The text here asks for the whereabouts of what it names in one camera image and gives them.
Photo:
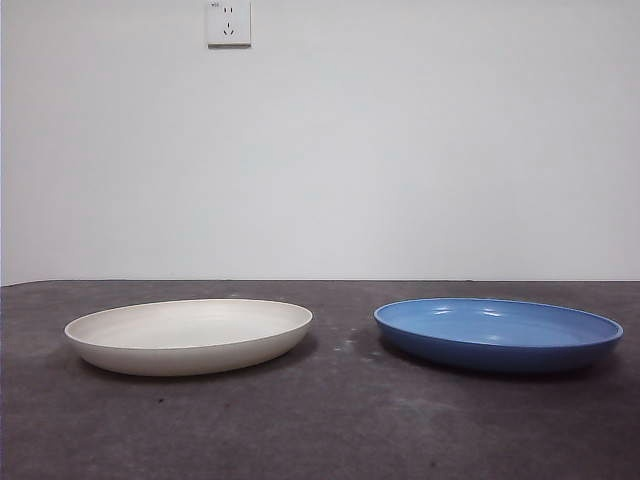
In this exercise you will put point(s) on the white round plate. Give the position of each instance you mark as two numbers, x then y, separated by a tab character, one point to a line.
185	345

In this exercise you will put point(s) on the blue round plate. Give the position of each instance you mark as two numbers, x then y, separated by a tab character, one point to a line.
495	345

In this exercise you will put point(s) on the white wall socket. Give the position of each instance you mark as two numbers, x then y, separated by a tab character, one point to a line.
229	25

